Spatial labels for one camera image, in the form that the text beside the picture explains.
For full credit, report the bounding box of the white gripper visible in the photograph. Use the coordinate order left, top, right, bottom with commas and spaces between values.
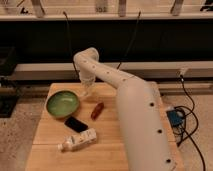
80, 76, 96, 97

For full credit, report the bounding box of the green ceramic bowl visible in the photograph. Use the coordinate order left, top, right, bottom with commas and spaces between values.
46, 90, 80, 118

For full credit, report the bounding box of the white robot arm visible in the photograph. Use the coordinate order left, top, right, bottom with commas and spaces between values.
73, 47, 177, 171

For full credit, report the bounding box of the red sausage toy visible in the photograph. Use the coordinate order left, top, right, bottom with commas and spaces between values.
91, 102, 104, 120

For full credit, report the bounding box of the black smartphone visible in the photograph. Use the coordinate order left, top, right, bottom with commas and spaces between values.
65, 117, 88, 133

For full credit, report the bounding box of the white plastic bottle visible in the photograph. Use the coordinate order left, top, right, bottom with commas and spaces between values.
58, 128, 97, 152

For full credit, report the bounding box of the black box at left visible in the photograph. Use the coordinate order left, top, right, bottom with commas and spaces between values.
0, 46, 18, 118

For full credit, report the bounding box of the blue box on floor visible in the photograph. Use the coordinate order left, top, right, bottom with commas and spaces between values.
166, 109, 184, 127

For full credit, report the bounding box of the white wall rail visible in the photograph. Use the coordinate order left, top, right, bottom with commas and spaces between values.
9, 61, 213, 80

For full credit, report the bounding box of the black cable left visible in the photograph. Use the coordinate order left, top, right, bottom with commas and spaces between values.
62, 11, 81, 78

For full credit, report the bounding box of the black cable centre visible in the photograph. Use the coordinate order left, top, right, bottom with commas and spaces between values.
115, 10, 142, 70

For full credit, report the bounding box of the black floor cable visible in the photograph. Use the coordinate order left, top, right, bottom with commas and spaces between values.
173, 73, 208, 171

